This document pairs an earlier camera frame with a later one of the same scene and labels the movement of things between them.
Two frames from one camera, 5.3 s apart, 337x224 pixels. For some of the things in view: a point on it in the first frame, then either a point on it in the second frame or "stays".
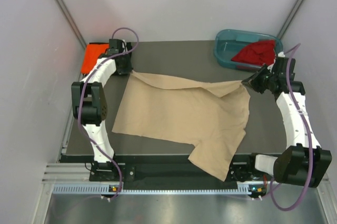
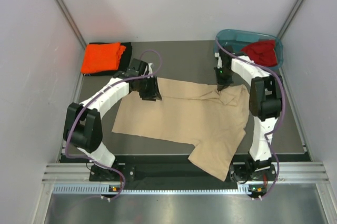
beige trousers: x=210 y=114 stays
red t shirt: x=261 y=52 stays
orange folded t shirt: x=91 y=54 stays
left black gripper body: x=126 y=67 → x=144 y=83
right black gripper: x=253 y=81 → x=221 y=84
